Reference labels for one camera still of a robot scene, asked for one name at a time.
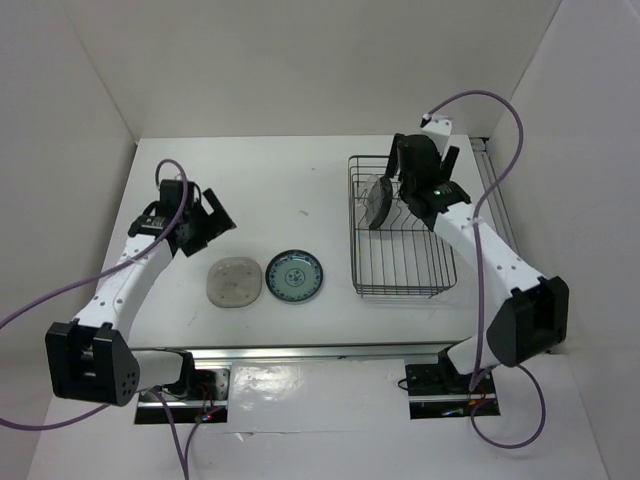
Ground frosted square glass plate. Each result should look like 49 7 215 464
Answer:
205 257 262 309

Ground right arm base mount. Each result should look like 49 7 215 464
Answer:
397 363 501 420

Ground metal wire dish rack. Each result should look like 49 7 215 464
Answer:
348 155 458 298

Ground black round plate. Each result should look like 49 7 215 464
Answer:
369 176 393 230

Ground clear textured glass plate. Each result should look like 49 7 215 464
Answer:
356 175 382 229

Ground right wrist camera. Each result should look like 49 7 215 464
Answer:
420 113 453 154

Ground blue patterned round plate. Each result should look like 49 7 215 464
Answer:
265 249 324 304

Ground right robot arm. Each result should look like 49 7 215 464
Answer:
386 134 569 392

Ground front aluminium rail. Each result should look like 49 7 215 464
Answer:
133 341 454 364

